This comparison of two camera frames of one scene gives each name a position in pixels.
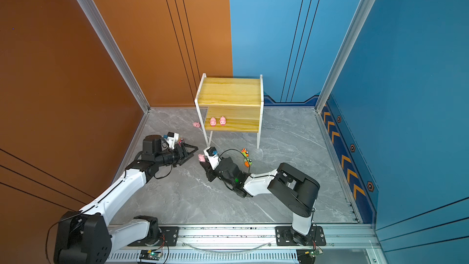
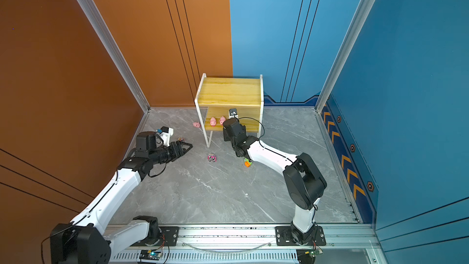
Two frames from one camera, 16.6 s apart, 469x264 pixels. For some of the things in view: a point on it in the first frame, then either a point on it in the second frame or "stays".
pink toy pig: (213, 121) stays
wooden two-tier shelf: (230, 104) stays
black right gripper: (209, 172) to (226, 137)
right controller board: (308, 256) stays
